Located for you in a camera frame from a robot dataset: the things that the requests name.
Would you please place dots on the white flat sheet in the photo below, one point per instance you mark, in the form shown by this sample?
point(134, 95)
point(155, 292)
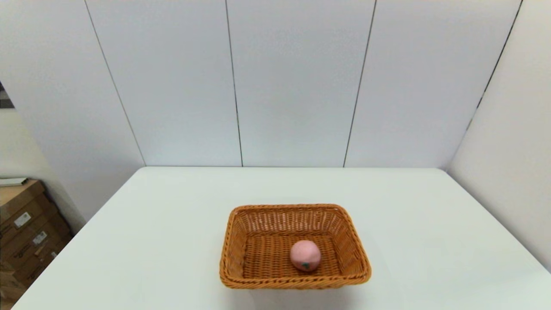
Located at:
point(13, 181)

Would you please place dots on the pink toy peach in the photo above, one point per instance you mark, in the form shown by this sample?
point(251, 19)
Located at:
point(304, 254)

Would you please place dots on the brown cardboard box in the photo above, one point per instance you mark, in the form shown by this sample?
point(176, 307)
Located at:
point(26, 224)
point(17, 198)
point(41, 241)
point(26, 275)

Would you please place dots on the orange woven wicker basket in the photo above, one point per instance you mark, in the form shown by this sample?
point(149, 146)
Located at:
point(258, 258)

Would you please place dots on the dark grey wall fixture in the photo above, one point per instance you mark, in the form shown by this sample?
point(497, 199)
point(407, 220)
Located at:
point(5, 97)

